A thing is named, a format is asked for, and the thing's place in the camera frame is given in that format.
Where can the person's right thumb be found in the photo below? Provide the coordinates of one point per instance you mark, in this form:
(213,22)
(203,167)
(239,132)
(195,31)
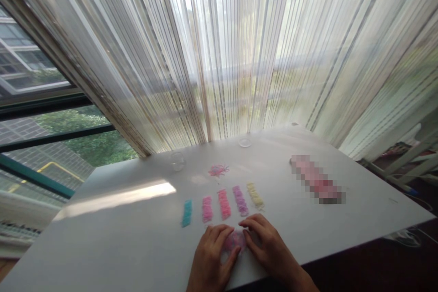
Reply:
(249,241)

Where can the person's left fingers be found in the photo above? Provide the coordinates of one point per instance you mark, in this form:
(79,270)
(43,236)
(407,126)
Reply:
(220,230)

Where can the row of teal rubber bands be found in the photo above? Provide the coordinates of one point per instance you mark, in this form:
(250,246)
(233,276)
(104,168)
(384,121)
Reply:
(187,213)

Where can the small heap of mixed rubber bands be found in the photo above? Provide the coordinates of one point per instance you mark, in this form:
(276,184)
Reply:
(218,170)

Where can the white striped sheer curtain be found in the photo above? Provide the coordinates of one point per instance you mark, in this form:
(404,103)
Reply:
(219,52)

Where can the row of purple rubber bands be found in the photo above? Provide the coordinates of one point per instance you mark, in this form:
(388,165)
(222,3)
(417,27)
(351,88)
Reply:
(240,198)

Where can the clear glass jar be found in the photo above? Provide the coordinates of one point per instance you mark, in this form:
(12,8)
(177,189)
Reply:
(178,161)

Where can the clear round lid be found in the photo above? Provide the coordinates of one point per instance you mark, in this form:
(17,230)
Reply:
(245,142)

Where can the row of coral rubber bands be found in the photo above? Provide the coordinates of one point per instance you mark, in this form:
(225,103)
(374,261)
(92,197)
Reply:
(224,204)

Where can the person's left thumb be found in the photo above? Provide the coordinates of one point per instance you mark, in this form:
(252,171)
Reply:
(233,257)

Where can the person's right fingers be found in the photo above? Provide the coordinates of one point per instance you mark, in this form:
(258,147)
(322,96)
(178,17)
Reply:
(252,221)

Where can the dark framed window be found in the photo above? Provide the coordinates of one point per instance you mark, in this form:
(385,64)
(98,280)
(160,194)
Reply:
(44,127)

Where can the row of yellow rubber bands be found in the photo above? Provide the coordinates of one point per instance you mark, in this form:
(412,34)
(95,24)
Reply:
(255,195)

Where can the person's right hand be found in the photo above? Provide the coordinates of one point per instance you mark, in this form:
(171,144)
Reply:
(268,242)

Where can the row of pink rubber bands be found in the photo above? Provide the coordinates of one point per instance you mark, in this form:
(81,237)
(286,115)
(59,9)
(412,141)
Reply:
(207,209)

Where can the pile of pink purple rubber bands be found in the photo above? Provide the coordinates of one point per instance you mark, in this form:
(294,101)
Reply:
(235,240)

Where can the white furniture frame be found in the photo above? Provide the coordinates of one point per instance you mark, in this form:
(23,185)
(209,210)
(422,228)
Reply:
(398,155)

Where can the person's left hand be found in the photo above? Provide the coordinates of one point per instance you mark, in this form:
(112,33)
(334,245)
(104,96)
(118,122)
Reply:
(210,254)

